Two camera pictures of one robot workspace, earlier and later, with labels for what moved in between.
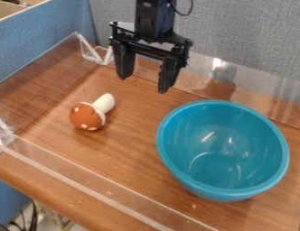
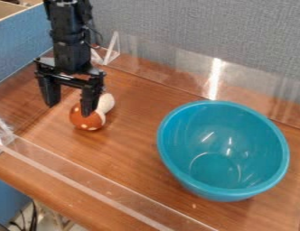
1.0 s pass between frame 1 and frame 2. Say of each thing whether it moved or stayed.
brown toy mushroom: stayed
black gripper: moved
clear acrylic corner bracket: stayed
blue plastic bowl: stayed
